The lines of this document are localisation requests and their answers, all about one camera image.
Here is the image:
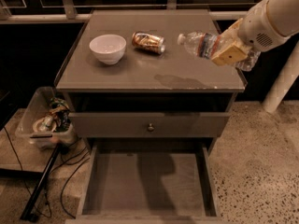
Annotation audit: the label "crushed gold soda can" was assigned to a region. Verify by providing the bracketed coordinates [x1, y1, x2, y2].
[132, 31, 165, 54]

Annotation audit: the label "open middle drawer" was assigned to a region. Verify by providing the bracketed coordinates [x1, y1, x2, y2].
[65, 145, 225, 224]

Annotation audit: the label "grey wooden drawer cabinet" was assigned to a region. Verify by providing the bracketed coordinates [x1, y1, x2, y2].
[53, 8, 249, 224]

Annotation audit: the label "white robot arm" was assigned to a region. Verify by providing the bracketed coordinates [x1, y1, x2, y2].
[211, 0, 299, 68]

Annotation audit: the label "black metal stand leg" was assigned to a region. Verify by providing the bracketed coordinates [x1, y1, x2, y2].
[21, 144, 62, 220]

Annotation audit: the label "clear plastic storage bin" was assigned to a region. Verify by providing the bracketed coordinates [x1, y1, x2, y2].
[16, 87, 77, 149]

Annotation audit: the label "clutter items inside bin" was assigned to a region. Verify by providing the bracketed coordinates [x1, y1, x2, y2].
[33, 97, 71, 133]

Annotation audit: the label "round brass drawer knob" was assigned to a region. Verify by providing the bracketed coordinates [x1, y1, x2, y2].
[147, 123, 155, 133]

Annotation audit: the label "clear plastic water bottle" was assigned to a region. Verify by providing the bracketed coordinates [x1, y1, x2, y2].
[178, 32, 261, 71]

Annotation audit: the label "black floor cable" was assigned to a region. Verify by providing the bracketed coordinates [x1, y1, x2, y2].
[3, 126, 92, 219]

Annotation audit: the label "white diagonal support pole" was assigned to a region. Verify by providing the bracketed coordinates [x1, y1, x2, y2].
[262, 41, 299, 113]

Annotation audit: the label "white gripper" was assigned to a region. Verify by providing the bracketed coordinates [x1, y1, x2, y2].
[211, 0, 289, 66]

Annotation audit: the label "closed upper drawer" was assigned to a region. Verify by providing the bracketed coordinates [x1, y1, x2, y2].
[69, 112, 229, 138]

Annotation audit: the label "white ceramic bowl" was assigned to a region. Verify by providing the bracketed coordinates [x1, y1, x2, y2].
[89, 35, 127, 64]

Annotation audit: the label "metal window railing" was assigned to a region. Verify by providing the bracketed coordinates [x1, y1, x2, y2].
[0, 0, 281, 25]

